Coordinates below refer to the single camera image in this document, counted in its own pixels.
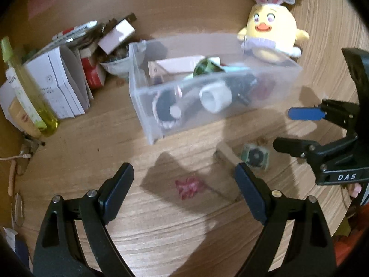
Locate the red white marker pen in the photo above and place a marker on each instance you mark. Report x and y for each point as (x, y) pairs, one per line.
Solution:
(82, 27)

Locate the clear plastic storage bin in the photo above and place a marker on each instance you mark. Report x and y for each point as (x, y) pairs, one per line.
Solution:
(190, 80)

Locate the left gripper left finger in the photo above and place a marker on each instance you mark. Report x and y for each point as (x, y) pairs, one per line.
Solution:
(58, 250)

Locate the beige wooden block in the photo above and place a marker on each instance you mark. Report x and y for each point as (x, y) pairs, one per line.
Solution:
(225, 154)

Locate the red crumpled wrapper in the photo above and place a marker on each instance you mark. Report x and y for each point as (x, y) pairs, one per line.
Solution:
(190, 187)

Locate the white cosmetic tube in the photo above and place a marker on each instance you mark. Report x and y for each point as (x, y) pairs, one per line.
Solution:
(175, 65)

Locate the green flower mahjong tile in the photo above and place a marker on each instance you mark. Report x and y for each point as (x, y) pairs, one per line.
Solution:
(255, 156)

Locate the dark green bottle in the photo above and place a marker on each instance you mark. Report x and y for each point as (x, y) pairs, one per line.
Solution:
(240, 87)

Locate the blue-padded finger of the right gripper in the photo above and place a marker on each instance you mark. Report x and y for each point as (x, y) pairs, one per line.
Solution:
(306, 114)

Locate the yellow-green spray bottle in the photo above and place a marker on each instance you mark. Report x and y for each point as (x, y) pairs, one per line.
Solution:
(27, 92)

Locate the white paper boxes stack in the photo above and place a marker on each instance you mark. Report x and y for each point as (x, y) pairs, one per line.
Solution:
(61, 82)

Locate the red snack packet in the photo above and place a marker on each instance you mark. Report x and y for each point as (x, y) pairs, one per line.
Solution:
(264, 87)

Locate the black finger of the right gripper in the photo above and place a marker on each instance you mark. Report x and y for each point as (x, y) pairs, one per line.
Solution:
(298, 148)

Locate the yellow chick plush toy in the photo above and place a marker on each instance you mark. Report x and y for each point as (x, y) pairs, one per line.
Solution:
(270, 24)

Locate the white tape roll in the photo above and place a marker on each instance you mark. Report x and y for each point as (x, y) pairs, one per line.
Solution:
(215, 97)

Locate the small white cardboard box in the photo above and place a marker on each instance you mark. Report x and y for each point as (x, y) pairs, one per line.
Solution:
(119, 34)

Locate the round compact mirror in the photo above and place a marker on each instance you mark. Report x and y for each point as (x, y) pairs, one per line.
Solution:
(161, 104)

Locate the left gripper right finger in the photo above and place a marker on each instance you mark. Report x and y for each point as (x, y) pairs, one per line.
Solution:
(310, 251)

